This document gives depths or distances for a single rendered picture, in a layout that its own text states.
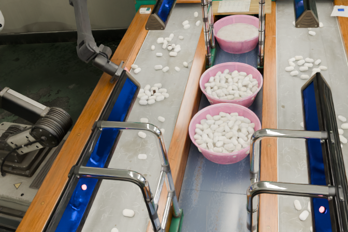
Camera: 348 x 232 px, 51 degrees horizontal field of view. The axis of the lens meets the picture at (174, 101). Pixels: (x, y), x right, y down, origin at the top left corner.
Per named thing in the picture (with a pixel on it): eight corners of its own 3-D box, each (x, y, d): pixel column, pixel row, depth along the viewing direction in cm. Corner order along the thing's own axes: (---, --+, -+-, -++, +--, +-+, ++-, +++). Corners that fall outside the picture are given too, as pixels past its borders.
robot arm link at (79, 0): (66, -6, 183) (79, -21, 178) (76, -1, 187) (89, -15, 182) (74, 60, 160) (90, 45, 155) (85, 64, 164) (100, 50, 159)
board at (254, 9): (209, 15, 204) (209, 13, 203) (212, 2, 215) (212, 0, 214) (271, 13, 196) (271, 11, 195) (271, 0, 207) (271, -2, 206)
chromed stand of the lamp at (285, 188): (245, 286, 103) (243, 191, 74) (248, 221, 117) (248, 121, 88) (317, 296, 98) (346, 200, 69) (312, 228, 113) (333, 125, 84)
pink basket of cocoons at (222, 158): (185, 168, 137) (183, 151, 131) (196, 118, 156) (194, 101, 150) (259, 174, 130) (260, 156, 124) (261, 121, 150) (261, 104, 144)
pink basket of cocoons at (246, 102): (209, 123, 153) (207, 106, 147) (195, 85, 173) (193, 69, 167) (271, 110, 154) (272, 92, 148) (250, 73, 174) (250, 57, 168)
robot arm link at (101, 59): (88, 65, 162) (93, 56, 159) (93, 58, 168) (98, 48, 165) (102, 73, 164) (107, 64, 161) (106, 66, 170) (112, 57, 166)
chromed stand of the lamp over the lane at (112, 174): (111, 266, 112) (63, 175, 83) (130, 209, 127) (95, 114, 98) (172, 275, 108) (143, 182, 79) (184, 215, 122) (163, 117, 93)
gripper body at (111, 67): (125, 62, 168) (111, 53, 166) (118, 75, 160) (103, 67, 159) (119, 70, 172) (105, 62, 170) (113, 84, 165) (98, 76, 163)
